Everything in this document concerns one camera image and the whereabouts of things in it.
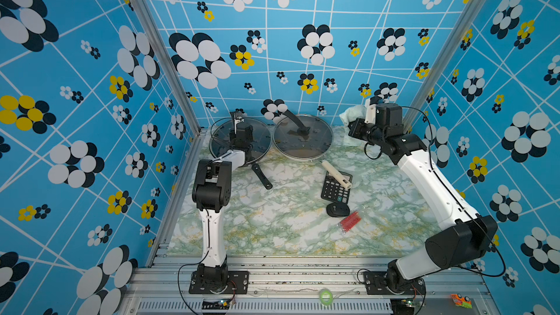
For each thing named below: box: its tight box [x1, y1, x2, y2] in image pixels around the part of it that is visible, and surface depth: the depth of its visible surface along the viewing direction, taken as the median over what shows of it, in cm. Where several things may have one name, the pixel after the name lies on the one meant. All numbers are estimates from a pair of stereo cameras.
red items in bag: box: [339, 211, 362, 232], surface depth 89 cm
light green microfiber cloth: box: [339, 105, 367, 127], surface depth 77 cm
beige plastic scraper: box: [321, 159, 353, 190], surface depth 90 cm
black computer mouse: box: [325, 201, 351, 218], surface depth 90 cm
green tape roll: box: [319, 288, 334, 306], surface depth 72 cm
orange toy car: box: [450, 293, 473, 309], surface depth 70 cm
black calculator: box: [320, 170, 353, 205], surface depth 96 cm
